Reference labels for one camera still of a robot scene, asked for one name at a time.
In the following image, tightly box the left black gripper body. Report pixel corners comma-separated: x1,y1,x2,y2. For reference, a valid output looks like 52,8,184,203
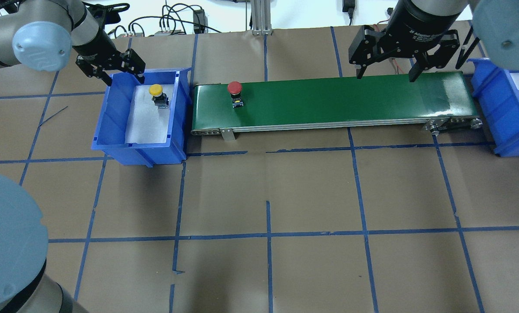
75,37,127,76

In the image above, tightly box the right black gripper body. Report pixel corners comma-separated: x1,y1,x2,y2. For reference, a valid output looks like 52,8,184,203
348,0,460,66

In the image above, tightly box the yellow push button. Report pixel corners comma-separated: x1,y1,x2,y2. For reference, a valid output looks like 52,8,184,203
149,84,169,109

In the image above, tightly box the red push button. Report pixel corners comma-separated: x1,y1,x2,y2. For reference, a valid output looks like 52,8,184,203
226,81,244,109

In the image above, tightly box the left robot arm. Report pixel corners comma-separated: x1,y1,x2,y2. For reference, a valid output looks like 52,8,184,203
0,0,124,313

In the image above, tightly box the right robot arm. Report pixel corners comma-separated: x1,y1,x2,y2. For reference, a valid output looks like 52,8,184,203
348,0,519,82

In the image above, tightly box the green conveyor belt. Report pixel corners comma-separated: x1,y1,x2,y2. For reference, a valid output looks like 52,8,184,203
192,72,483,140

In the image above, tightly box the white foam pad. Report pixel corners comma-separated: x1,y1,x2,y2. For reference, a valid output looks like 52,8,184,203
126,85,170,144

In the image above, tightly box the blue source bin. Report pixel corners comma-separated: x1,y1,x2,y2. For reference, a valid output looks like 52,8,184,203
91,67,192,168

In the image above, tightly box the black power adapter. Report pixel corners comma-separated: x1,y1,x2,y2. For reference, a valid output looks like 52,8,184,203
192,9,207,34

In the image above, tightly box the blue destination bin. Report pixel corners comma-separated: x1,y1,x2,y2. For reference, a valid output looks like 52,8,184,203
468,58,519,157

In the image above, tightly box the aluminium frame post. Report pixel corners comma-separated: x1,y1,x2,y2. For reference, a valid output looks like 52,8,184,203
250,0,273,36

